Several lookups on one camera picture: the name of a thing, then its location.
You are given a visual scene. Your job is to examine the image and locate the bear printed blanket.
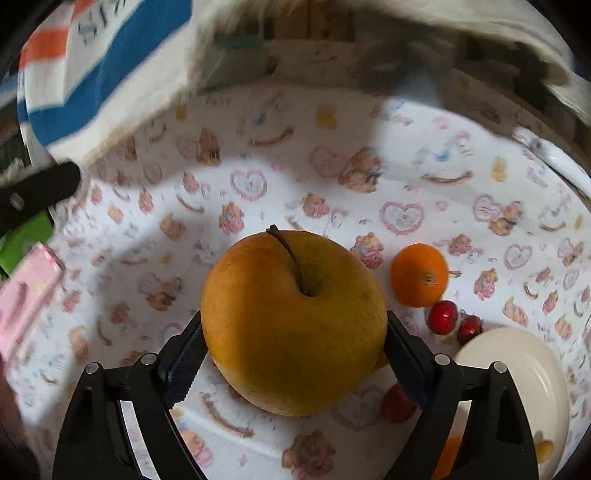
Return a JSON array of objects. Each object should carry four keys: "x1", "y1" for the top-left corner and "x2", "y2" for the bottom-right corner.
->
[{"x1": 9, "y1": 83, "x2": 591, "y2": 480}]

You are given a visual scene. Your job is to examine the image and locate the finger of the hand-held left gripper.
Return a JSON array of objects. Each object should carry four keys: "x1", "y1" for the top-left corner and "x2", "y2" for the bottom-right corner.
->
[{"x1": 0, "y1": 161, "x2": 81, "y2": 236}]

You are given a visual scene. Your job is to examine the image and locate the cream plate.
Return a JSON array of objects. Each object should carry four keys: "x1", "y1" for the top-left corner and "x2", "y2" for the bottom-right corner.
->
[{"x1": 455, "y1": 325, "x2": 571, "y2": 480}]

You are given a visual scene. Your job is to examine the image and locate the green box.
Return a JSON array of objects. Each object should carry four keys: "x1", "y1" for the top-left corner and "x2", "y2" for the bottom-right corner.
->
[{"x1": 0, "y1": 212, "x2": 52, "y2": 278}]

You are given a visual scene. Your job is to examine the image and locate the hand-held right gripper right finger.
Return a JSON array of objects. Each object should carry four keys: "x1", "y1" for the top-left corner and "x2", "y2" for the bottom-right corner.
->
[{"x1": 383, "y1": 310, "x2": 540, "y2": 480}]

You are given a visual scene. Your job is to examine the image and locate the striped cloth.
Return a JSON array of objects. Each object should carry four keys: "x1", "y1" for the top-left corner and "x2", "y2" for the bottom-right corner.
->
[{"x1": 17, "y1": 0, "x2": 575, "y2": 169}]

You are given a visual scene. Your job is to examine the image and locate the yellow apple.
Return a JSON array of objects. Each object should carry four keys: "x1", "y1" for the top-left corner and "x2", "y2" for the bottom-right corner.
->
[{"x1": 201, "y1": 224, "x2": 389, "y2": 417}]

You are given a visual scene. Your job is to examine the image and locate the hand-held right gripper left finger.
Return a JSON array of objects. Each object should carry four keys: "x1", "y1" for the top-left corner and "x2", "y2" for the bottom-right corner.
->
[{"x1": 52, "y1": 310, "x2": 208, "y2": 480}]

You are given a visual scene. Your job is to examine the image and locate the dark red cherry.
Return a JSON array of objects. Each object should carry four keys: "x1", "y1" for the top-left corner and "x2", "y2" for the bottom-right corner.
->
[
  {"x1": 457, "y1": 315, "x2": 483, "y2": 344},
  {"x1": 427, "y1": 300, "x2": 459, "y2": 334}
]

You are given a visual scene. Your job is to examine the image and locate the small red tomato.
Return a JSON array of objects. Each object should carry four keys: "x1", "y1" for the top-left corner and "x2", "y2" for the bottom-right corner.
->
[{"x1": 381, "y1": 384, "x2": 416, "y2": 423}]

